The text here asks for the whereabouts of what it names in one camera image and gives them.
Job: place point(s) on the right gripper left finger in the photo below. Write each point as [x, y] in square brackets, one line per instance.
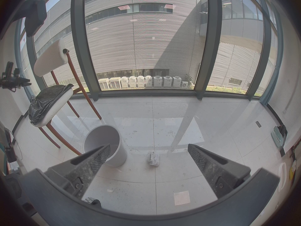
[89, 166]

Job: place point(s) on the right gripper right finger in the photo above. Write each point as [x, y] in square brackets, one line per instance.
[211, 168]

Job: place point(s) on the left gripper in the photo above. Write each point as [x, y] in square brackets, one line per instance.
[20, 81]

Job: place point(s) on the black plastic bag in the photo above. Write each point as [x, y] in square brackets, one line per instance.
[45, 100]

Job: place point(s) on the white paper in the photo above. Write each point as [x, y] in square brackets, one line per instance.
[153, 159]

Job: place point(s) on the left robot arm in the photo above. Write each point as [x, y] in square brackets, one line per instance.
[8, 83]

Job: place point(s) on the white trash bin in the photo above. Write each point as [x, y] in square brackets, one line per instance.
[117, 156]

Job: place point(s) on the wooden chair with white cushions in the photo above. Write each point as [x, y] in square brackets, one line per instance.
[50, 60]

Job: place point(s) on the window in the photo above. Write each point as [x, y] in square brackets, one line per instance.
[207, 55]

